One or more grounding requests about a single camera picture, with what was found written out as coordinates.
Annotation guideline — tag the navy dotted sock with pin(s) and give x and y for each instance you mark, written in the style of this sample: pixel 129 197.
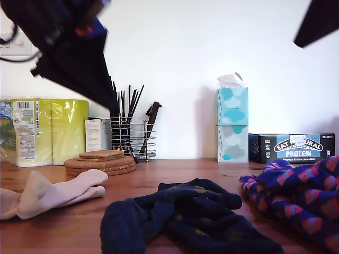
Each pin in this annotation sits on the navy dotted sock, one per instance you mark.
pixel 225 232
pixel 119 225

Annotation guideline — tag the square cork coaster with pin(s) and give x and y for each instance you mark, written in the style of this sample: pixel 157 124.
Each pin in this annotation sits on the square cork coaster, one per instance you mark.
pixel 106 153
pixel 90 158

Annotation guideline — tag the black pen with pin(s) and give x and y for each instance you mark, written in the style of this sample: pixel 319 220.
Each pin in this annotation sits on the black pen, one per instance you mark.
pixel 133 156

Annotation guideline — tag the black protein bar box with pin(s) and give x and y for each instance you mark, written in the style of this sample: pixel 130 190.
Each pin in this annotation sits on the black protein bar box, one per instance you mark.
pixel 265 148

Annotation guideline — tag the white sock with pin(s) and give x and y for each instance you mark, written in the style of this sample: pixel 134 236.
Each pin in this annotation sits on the white sock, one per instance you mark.
pixel 53 190
pixel 8 203

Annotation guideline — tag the yellow kitchen roll pack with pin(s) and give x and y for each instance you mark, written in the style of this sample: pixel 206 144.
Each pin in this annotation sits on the yellow kitchen roll pack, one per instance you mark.
pixel 66 127

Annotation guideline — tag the thin black stick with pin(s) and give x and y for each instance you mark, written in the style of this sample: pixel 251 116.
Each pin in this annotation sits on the thin black stick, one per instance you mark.
pixel 139 95
pixel 129 99
pixel 114 86
pixel 123 104
pixel 135 100

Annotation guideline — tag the white wall switch plate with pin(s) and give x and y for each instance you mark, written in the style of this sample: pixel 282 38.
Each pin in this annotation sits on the white wall switch plate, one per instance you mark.
pixel 10 50

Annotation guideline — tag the blue cupcake pattern sock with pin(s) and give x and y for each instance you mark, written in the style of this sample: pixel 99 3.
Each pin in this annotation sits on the blue cupcake pattern sock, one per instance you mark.
pixel 291 219
pixel 291 177

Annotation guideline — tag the small white printed carton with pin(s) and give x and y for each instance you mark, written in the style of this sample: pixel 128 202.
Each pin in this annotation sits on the small white printed carton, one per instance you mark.
pixel 92 135

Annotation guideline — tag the grey cloud tissue box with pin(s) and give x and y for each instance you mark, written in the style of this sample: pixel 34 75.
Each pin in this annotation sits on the grey cloud tissue box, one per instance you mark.
pixel 233 145

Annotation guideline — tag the blue cloud tissue box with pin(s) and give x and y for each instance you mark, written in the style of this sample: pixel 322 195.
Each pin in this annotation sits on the blue cloud tissue box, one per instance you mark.
pixel 233 105

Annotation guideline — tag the pale grey carton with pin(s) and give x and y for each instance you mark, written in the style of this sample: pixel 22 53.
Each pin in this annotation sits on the pale grey carton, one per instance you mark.
pixel 106 132

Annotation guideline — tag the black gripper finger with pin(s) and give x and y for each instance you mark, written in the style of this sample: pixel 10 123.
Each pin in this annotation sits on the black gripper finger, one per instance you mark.
pixel 69 74
pixel 315 16
pixel 95 61
pixel 325 29

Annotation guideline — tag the white tissue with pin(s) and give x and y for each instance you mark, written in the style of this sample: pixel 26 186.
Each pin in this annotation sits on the white tissue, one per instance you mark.
pixel 227 79

